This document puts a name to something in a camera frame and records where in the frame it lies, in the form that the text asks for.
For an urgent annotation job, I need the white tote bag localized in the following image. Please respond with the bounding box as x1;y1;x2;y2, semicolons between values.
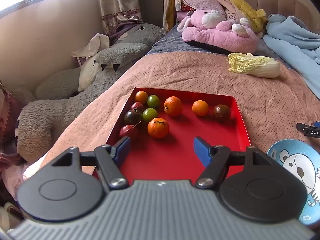
72;33;110;67

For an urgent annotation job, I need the pink plush rabbit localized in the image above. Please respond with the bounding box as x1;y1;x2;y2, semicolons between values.
177;9;259;55

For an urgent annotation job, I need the light blue blanket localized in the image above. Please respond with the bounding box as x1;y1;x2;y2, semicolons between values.
263;14;320;99

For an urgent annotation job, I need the beige hanging cloth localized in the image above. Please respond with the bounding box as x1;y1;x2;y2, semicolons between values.
162;0;180;30

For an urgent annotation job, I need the small orange tomato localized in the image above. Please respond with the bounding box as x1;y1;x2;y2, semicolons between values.
135;91;149;103

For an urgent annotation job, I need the pink dotted bed cover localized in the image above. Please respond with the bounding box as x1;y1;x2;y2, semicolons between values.
22;51;320;188

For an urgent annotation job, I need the pink speckled pillow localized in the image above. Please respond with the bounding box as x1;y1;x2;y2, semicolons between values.
175;0;227;13

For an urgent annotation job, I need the floral curtain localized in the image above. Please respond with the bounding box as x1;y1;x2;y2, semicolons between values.
96;0;144;37

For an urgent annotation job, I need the small smooth orange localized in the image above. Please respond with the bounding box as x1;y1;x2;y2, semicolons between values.
192;100;209;117

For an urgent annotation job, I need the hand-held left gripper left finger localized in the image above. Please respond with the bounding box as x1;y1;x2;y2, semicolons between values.
51;136;132;190

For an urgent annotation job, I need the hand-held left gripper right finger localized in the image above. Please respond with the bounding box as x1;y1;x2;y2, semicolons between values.
194;137;273;189

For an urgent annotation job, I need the yellow plush toy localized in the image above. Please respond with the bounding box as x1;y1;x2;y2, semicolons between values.
212;0;268;34

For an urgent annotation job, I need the mandarin with dark stem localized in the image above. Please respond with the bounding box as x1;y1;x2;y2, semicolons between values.
147;118;169;139

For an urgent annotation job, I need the blue bear print plate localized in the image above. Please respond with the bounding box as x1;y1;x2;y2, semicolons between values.
266;139;320;230

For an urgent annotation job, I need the large mandarin with green stem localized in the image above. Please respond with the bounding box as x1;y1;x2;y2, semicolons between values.
164;96;183;117

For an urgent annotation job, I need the grey blue bed sheet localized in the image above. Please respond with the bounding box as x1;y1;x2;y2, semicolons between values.
146;26;278;60

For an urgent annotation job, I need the dark brown tomato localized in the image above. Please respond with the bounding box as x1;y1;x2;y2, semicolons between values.
212;104;231;122
124;109;143;125

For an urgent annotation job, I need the red tray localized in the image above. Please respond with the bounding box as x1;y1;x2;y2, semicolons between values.
94;87;251;183

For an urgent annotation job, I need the grey plush animal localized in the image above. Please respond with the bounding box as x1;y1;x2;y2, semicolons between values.
15;23;167;163

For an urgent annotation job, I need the red fruit with stalk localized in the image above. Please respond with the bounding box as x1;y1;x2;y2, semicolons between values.
119;125;139;140

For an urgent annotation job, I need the napa cabbage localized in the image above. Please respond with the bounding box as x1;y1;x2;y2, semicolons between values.
228;52;281;78

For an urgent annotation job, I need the green tomato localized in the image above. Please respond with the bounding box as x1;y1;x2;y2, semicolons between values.
147;95;160;109
142;108;158;122

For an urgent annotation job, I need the brown patterned cloth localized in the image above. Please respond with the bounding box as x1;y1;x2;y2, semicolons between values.
0;80;24;165

